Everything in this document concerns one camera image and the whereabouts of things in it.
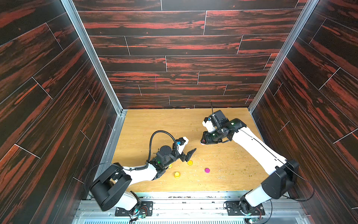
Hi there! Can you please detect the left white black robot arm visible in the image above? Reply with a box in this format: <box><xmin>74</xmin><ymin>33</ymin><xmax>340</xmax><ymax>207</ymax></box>
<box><xmin>88</xmin><ymin>146</ymin><xmax>196</xmax><ymax>214</ymax></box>

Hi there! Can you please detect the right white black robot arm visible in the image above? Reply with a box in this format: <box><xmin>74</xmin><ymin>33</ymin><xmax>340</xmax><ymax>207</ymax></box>
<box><xmin>200</xmin><ymin>110</ymin><xmax>299</xmax><ymax>214</ymax></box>

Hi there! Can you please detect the yellow paint jar front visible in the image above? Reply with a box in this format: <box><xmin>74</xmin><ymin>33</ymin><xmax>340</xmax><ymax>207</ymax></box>
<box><xmin>174</xmin><ymin>172</ymin><xmax>180</xmax><ymax>179</ymax></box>

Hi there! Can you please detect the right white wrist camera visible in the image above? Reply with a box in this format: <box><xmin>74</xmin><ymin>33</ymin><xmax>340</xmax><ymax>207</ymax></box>
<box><xmin>202</xmin><ymin>117</ymin><xmax>216</xmax><ymax>133</ymax></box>

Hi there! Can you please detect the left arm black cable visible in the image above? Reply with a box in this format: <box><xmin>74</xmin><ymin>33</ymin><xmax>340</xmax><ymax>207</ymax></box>
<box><xmin>146</xmin><ymin>130</ymin><xmax>177</xmax><ymax>166</ymax></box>

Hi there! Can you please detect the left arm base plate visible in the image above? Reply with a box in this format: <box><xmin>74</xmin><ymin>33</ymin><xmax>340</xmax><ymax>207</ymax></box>
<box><xmin>115</xmin><ymin>201</ymin><xmax>153</xmax><ymax>218</ymax></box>

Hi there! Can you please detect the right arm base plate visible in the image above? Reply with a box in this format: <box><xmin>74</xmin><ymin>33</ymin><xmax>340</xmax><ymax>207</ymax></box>
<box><xmin>223</xmin><ymin>201</ymin><xmax>265</xmax><ymax>216</ymax></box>

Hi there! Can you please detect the right aluminium corner post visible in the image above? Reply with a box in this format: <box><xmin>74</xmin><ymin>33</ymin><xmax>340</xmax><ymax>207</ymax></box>
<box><xmin>248</xmin><ymin>0</ymin><xmax>319</xmax><ymax>114</ymax></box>

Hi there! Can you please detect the aluminium corner post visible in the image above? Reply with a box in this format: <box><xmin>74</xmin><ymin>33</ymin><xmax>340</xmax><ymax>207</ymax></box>
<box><xmin>248</xmin><ymin>0</ymin><xmax>319</xmax><ymax>114</ymax></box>
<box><xmin>60</xmin><ymin>0</ymin><xmax>124</xmax><ymax>115</ymax></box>

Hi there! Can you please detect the left aluminium corner post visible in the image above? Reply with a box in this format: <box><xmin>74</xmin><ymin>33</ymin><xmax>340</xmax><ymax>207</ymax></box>
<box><xmin>60</xmin><ymin>0</ymin><xmax>124</xmax><ymax>115</ymax></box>

